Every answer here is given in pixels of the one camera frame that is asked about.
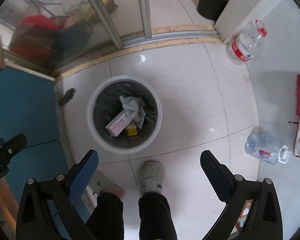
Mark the white round trash bin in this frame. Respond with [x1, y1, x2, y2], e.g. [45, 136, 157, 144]
[87, 75, 162, 155]

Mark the blue cabinet front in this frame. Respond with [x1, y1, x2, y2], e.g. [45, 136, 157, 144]
[0, 65, 91, 240]

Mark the black trouser left leg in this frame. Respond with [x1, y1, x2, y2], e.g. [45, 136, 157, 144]
[86, 192, 124, 240]

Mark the black trouser leg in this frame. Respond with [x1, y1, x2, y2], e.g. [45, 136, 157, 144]
[139, 192, 177, 239]
[86, 192, 124, 240]

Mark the clear bottle lying down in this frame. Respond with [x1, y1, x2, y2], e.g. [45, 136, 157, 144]
[244, 133, 290, 165]

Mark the grey left slipper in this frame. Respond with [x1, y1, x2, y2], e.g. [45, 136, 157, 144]
[88, 171, 125, 199]

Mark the grey slipper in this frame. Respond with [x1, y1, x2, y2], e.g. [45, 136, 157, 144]
[88, 171, 125, 199]
[140, 161, 165, 196]

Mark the dark debris on floor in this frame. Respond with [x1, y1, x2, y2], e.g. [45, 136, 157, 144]
[58, 88, 76, 106]

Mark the black trouser right leg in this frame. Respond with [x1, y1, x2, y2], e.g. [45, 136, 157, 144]
[139, 192, 177, 239]

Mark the grey right slipper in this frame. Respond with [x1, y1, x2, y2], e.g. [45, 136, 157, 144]
[140, 161, 165, 196]

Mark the pink white box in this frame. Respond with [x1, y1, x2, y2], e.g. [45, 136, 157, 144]
[106, 110, 132, 137]

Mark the yellow small box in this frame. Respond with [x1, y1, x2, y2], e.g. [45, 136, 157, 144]
[125, 120, 140, 137]

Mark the crumpled white tissue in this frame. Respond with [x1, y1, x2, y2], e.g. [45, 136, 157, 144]
[119, 95, 146, 129]

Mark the clear bottle red label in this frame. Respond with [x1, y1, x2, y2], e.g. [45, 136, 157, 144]
[226, 20, 267, 65]

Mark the sliding glass door frame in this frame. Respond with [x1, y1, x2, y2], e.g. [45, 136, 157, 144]
[0, 0, 217, 77]

